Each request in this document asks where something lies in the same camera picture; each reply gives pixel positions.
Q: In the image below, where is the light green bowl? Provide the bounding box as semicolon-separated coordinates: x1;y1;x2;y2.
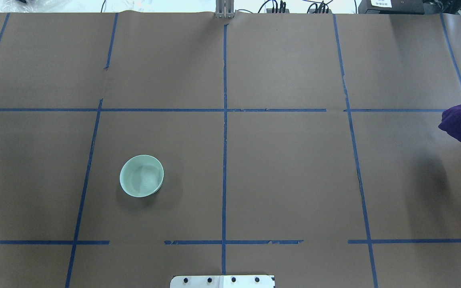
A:
119;155;164;198

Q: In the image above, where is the black box device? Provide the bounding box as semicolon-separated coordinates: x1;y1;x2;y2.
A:
357;0;425;15

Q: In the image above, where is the aluminium frame post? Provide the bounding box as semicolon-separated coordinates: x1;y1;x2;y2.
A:
214;0;235;18

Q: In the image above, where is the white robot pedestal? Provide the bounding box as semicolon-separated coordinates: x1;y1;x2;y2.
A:
170;275;276;288

